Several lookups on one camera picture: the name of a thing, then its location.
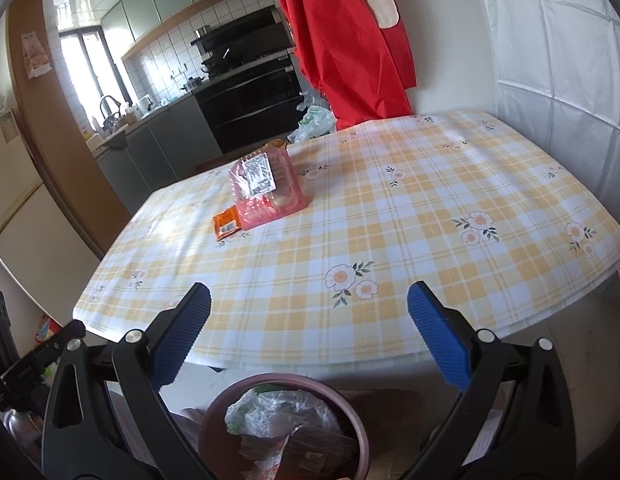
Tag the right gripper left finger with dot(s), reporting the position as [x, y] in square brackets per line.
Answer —
[82, 438]

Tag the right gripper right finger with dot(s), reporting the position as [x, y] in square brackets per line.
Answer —
[513, 417]

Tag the brown round trash bin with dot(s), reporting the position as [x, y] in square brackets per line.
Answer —
[303, 457]

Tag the grey kitchen cabinets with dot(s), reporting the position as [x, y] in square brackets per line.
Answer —
[170, 145]

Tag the white refrigerator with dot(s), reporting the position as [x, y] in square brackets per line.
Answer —
[38, 245]

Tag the clear thin plastic bag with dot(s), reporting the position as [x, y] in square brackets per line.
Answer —
[267, 415]

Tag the orange sauce packet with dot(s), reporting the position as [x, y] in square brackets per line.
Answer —
[226, 223]

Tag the yellow checked floral tablecloth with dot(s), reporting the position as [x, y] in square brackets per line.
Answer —
[461, 201]

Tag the chrome sink faucet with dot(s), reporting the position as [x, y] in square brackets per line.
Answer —
[110, 109]

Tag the pink clear plastic container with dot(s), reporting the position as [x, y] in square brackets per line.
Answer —
[265, 187]

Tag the black oven unit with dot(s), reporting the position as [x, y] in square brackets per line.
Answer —
[253, 90]

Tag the white green plastic bag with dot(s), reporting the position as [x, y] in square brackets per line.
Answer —
[317, 121]

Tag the white quilted cover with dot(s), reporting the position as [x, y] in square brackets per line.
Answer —
[557, 64]

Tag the steel cooking pot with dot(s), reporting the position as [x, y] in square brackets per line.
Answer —
[203, 30]

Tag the red hanging apron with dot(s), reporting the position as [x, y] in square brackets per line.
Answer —
[356, 53]

